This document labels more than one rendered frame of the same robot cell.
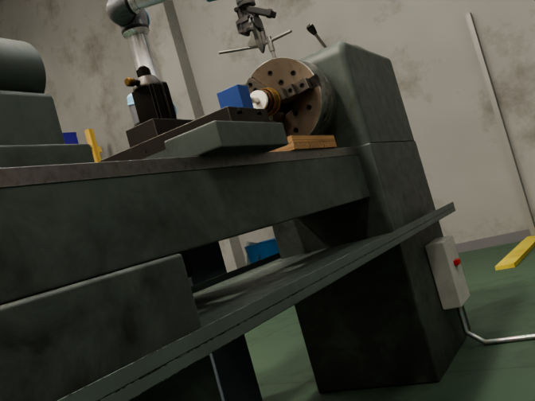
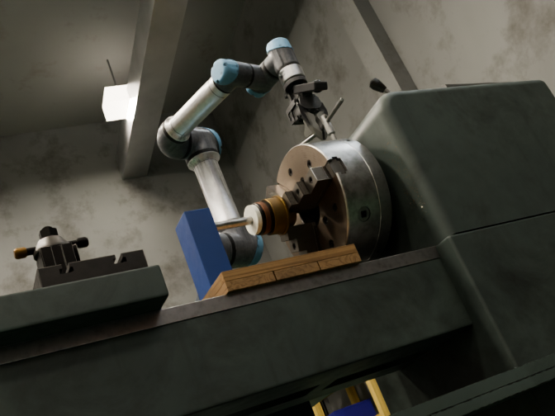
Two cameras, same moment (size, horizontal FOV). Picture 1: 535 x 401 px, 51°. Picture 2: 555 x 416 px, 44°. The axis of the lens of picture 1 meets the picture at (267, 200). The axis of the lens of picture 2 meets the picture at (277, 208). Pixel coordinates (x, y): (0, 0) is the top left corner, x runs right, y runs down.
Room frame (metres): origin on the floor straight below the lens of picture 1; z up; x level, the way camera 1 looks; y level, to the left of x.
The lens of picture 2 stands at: (0.56, -0.79, 0.50)
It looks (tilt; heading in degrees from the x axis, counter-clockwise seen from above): 22 degrees up; 28
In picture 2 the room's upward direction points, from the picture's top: 23 degrees counter-clockwise
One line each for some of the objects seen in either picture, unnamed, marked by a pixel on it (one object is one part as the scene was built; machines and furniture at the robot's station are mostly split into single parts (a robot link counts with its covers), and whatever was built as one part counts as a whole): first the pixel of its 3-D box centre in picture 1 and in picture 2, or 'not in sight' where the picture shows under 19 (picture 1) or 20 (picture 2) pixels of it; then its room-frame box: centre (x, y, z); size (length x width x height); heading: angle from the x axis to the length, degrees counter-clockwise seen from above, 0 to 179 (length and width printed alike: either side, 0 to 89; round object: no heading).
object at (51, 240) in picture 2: (146, 83); (51, 248); (1.48, 0.23, 1.14); 0.08 x 0.08 x 0.03
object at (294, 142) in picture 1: (266, 158); (263, 302); (1.76, -0.03, 0.89); 0.36 x 0.30 x 0.04; 60
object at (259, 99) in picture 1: (248, 99); (230, 224); (1.76, -0.03, 1.08); 0.13 x 0.07 x 0.07; 150
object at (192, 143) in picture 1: (170, 165); (57, 353); (1.41, 0.21, 0.90); 0.53 x 0.30 x 0.06; 60
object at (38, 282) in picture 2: (183, 143); (78, 318); (1.45, 0.17, 0.95); 0.43 x 0.18 x 0.04; 60
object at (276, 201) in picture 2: (266, 101); (272, 216); (1.85, -0.09, 1.08); 0.09 x 0.09 x 0.09; 60
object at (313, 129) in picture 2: (254, 42); (310, 130); (2.19, -0.12, 1.39); 0.06 x 0.03 x 0.09; 61
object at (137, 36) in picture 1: (145, 64); (216, 195); (2.32, 0.34, 1.47); 0.15 x 0.12 x 0.55; 166
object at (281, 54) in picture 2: not in sight; (282, 58); (2.21, -0.13, 1.66); 0.09 x 0.08 x 0.11; 76
